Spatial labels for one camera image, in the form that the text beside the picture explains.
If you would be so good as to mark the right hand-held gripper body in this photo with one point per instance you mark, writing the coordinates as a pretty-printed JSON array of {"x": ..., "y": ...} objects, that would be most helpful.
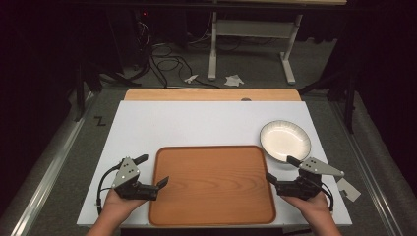
[{"x": 306, "y": 188}]

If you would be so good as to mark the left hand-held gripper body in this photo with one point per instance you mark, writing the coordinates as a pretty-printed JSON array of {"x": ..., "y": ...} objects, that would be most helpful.
[{"x": 126, "y": 173}]

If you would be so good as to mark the white ribbed plate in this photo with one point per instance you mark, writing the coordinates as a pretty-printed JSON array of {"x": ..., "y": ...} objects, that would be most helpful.
[{"x": 283, "y": 139}]

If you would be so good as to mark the person's right hand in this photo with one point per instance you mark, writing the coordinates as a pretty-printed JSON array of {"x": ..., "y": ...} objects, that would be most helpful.
[{"x": 313, "y": 206}]

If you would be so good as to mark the person's left hand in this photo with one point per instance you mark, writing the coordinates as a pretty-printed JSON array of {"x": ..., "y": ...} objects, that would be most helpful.
[{"x": 118, "y": 206}]

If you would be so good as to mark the white paper tag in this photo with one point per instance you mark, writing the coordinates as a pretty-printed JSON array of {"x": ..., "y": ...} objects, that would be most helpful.
[{"x": 349, "y": 190}]

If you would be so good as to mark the brown wooden tray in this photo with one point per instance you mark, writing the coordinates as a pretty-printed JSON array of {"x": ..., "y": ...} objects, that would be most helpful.
[{"x": 213, "y": 187}]

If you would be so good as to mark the white board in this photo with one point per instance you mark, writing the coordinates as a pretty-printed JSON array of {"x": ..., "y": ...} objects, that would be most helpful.
[{"x": 196, "y": 124}]

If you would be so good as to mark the black tripod stand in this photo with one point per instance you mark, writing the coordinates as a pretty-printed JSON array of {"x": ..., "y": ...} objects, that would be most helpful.
[{"x": 350, "y": 98}]

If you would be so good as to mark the light wooden table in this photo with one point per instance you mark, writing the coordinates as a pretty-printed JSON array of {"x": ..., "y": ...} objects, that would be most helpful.
[{"x": 196, "y": 94}]

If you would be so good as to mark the small white paper scrap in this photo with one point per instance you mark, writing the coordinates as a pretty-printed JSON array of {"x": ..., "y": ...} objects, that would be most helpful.
[{"x": 191, "y": 78}]

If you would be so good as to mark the crumpled white paper scrap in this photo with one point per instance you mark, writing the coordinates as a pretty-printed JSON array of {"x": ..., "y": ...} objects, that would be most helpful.
[{"x": 233, "y": 80}]

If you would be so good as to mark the white-framed desk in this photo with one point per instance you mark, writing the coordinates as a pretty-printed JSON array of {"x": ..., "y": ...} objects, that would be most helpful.
[{"x": 212, "y": 49}]

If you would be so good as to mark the silver metal floor rail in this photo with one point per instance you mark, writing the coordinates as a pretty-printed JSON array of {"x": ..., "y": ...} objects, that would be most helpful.
[
  {"x": 370, "y": 170},
  {"x": 49, "y": 170}
]

